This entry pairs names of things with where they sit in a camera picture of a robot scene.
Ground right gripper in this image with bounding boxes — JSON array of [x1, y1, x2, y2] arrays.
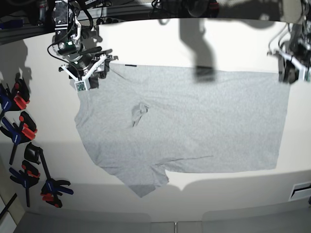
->
[[65, 48, 119, 90]]

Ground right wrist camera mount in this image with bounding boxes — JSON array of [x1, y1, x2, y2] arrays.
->
[[59, 53, 107, 92]]

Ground lower left blue clamp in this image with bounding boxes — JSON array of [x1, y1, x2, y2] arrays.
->
[[9, 160, 40, 208]]

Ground top blue red clamp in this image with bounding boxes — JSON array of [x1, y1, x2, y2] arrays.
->
[[0, 73, 30, 119]]

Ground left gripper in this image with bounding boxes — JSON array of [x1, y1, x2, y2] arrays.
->
[[277, 49, 311, 84]]

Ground black power strip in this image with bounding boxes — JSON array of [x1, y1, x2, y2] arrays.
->
[[96, 17, 119, 25]]

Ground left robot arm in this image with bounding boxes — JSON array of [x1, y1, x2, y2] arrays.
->
[[267, 0, 311, 84]]

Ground blue red clamp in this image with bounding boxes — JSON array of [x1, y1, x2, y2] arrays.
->
[[0, 73, 30, 119], [0, 111, 37, 165]]

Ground black strip at edge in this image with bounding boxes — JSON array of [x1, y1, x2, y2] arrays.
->
[[0, 193, 17, 217]]

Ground grey T-shirt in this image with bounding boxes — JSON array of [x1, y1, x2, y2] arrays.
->
[[75, 64, 290, 197]]

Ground long black bar clamp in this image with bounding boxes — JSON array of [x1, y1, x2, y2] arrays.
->
[[24, 142, 74, 208]]

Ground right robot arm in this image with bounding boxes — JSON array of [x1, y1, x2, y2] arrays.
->
[[47, 0, 116, 92]]

